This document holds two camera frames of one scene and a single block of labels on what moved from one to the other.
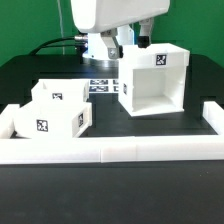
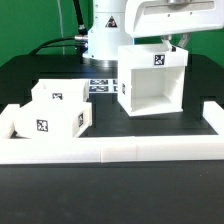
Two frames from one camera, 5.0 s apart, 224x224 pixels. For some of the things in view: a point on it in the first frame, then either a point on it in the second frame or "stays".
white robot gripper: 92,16 -> 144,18
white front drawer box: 52,119 stays
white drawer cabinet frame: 152,79 stays
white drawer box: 61,91 stays
